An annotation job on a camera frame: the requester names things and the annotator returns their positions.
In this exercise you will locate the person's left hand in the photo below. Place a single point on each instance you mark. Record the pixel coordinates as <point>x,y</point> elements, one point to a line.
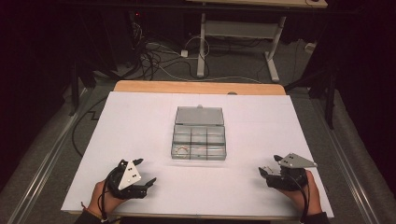
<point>101,200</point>

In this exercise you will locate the metal floor rail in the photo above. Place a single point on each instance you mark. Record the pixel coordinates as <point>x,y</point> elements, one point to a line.
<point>43,165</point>
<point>348,174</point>

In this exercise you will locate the white power adapter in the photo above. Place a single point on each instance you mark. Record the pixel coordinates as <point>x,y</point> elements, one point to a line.
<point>184,53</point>

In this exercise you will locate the black metal stand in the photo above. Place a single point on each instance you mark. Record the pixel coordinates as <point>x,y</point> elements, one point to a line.
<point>74,90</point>
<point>330,96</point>

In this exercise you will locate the white table cover sheet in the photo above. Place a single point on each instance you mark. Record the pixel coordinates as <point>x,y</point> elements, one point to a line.
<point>249,130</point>

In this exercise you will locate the clear plastic compartment box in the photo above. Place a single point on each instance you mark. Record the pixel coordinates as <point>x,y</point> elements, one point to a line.
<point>199,137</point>

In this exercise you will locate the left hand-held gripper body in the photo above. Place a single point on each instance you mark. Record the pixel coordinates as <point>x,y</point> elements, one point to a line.
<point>129,177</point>

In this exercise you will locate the person's right hand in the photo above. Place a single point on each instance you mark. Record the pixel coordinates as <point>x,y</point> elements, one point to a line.
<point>306,199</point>

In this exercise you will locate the white metal table frame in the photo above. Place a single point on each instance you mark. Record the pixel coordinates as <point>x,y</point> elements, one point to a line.
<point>239,29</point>

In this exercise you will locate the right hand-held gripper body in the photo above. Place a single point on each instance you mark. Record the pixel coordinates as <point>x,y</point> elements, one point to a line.
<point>294,161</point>

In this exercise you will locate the white power strip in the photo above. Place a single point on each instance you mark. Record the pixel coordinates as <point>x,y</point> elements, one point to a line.
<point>310,47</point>

